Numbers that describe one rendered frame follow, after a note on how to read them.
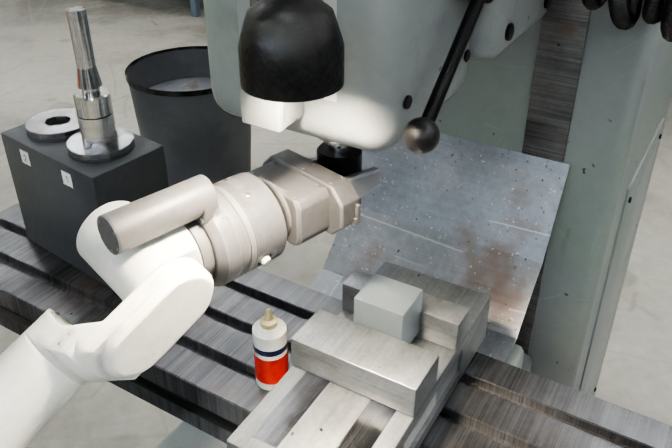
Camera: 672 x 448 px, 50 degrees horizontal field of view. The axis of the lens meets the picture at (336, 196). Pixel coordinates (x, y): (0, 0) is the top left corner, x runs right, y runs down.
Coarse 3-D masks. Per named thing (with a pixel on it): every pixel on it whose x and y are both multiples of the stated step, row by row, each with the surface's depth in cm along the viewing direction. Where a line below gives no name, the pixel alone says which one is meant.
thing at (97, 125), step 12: (84, 108) 94; (96, 108) 94; (108, 108) 96; (84, 120) 95; (96, 120) 95; (108, 120) 96; (84, 132) 96; (96, 132) 96; (108, 132) 97; (84, 144) 97; (96, 144) 97; (108, 144) 97
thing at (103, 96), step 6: (78, 90) 96; (102, 90) 96; (108, 90) 96; (78, 96) 94; (84, 96) 94; (90, 96) 94; (96, 96) 94; (102, 96) 94; (108, 96) 95; (78, 102) 94; (84, 102) 94; (90, 102) 94; (96, 102) 94; (102, 102) 94
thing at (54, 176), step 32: (32, 128) 102; (64, 128) 102; (32, 160) 101; (64, 160) 96; (96, 160) 95; (128, 160) 97; (160, 160) 101; (32, 192) 105; (64, 192) 99; (96, 192) 94; (128, 192) 98; (32, 224) 110; (64, 224) 103; (64, 256) 107
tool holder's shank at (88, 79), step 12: (72, 12) 89; (84, 12) 89; (72, 24) 89; (84, 24) 90; (72, 36) 90; (84, 36) 90; (84, 48) 91; (84, 60) 92; (84, 72) 93; (96, 72) 94; (84, 84) 93; (96, 84) 94
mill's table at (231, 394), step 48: (0, 240) 113; (0, 288) 103; (48, 288) 103; (96, 288) 103; (240, 288) 104; (288, 288) 103; (192, 336) 94; (240, 336) 94; (288, 336) 94; (144, 384) 93; (192, 384) 87; (240, 384) 87; (480, 384) 88; (528, 384) 87; (432, 432) 81; (480, 432) 82; (528, 432) 81; (576, 432) 81; (624, 432) 81
